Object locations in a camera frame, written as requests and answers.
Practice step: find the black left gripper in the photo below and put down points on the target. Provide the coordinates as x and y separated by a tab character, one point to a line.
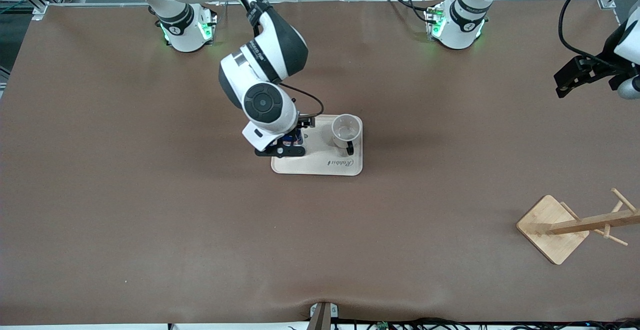
598	68

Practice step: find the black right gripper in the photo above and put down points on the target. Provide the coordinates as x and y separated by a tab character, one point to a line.
300	124

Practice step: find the blue white milk carton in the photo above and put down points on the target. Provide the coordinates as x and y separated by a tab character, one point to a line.
290	138

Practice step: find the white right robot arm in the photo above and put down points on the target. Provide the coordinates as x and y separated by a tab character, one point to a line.
265	103

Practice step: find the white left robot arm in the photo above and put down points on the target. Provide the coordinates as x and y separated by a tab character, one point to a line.
457	25

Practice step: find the cream rectangular tray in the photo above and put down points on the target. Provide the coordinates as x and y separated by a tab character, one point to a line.
320	163

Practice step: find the wooden mug rack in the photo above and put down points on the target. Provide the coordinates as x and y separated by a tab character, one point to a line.
550	230

